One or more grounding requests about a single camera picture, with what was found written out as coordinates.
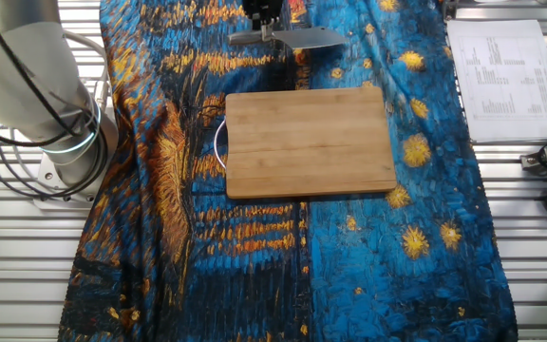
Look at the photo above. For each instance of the bamboo cutting board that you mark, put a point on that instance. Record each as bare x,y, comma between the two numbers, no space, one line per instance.
309,142

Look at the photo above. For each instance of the starry night print tablecloth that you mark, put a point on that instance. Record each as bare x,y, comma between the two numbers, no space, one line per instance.
254,266

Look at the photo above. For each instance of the printed white paper sheet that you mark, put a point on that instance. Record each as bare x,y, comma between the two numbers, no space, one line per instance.
506,81

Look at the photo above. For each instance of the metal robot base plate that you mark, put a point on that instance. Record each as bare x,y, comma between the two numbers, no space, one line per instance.
48,178

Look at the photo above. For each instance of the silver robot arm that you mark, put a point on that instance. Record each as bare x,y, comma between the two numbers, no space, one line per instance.
17,81

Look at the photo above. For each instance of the aluminium corner bracket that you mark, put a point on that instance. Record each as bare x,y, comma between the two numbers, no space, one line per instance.
450,8

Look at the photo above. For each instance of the steel cleaver knife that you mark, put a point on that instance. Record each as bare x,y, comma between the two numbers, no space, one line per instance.
311,38

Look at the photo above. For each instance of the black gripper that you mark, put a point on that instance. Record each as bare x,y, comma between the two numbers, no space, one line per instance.
261,6

